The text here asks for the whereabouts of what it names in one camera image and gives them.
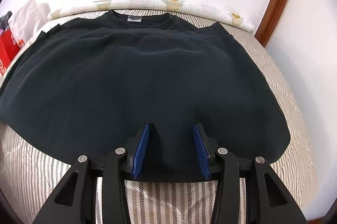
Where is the black sweatshirt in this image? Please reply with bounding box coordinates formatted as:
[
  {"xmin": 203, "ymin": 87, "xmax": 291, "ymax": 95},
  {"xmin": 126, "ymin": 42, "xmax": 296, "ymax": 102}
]
[{"xmin": 1, "ymin": 11, "xmax": 290, "ymax": 182}]

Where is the red cardboard box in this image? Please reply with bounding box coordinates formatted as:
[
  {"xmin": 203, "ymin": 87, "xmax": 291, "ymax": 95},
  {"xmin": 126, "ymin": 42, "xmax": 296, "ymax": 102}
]
[{"xmin": 0, "ymin": 29, "xmax": 20, "ymax": 76}]

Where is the dark plaid cloth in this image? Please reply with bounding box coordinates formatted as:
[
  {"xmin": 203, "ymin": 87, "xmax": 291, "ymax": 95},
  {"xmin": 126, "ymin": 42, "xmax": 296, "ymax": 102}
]
[{"xmin": 0, "ymin": 11, "xmax": 13, "ymax": 31}]

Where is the white patterned pillow roll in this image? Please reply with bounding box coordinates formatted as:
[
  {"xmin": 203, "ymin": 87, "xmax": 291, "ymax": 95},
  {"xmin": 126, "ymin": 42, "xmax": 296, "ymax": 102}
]
[{"xmin": 47, "ymin": 0, "xmax": 255, "ymax": 32}]

